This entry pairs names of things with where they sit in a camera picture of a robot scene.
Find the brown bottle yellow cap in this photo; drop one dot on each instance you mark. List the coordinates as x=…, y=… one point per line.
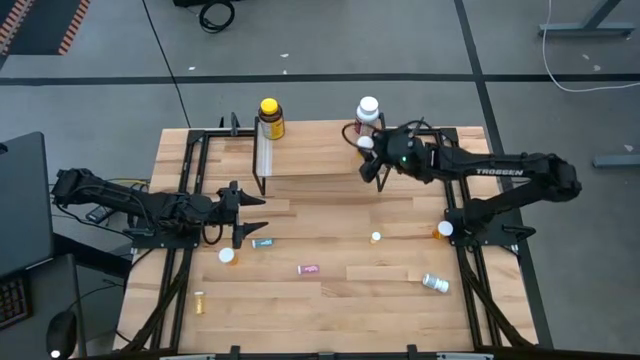
x=272, y=125

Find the wooden shelf black legs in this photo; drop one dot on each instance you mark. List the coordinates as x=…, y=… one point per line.
x=310, y=150

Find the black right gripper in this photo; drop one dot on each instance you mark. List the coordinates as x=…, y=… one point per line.
x=415, y=162

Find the black keyboard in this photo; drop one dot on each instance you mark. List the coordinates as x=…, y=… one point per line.
x=12, y=302

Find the teal vial white cap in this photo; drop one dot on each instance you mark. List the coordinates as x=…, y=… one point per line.
x=263, y=243

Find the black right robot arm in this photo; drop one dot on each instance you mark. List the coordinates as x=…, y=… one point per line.
x=500, y=165

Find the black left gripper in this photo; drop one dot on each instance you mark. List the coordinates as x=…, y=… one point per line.
x=217, y=210

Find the orange vial white cap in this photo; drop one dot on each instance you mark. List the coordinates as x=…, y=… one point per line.
x=226, y=255
x=445, y=228
x=365, y=142

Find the black mat orange stripes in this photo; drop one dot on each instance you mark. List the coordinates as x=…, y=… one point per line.
x=40, y=25

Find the small white labelled bottle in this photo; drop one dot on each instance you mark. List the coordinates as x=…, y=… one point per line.
x=435, y=283

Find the black phone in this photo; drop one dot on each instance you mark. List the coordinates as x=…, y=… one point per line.
x=100, y=214

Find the pink vial white cap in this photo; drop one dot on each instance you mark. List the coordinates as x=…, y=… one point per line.
x=309, y=269

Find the dark desk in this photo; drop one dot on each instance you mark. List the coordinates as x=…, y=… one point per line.
x=25, y=200

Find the grey table foot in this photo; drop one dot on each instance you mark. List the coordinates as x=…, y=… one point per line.
x=585, y=29
x=617, y=160

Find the grey desk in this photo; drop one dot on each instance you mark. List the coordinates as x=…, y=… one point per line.
x=45, y=290

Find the small amber vial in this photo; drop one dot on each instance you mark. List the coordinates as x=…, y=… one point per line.
x=199, y=303

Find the black computer mouse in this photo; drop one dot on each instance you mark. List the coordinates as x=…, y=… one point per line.
x=62, y=332

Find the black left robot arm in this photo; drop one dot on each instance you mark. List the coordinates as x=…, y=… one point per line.
x=125, y=200

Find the small pale yellow vial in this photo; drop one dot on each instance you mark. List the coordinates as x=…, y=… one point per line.
x=376, y=236

